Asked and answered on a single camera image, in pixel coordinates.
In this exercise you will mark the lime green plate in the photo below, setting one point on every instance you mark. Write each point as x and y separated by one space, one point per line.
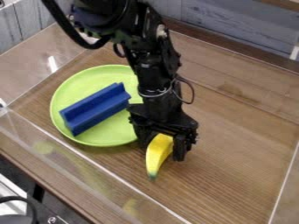
113 131

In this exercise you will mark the yellow toy banana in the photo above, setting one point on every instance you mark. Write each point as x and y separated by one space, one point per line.
157 151

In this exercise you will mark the blue foam block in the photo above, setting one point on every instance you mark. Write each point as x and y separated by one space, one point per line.
95 108

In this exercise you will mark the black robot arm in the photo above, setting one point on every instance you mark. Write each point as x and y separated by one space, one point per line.
135 28

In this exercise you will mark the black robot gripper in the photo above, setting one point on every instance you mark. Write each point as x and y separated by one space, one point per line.
159 115

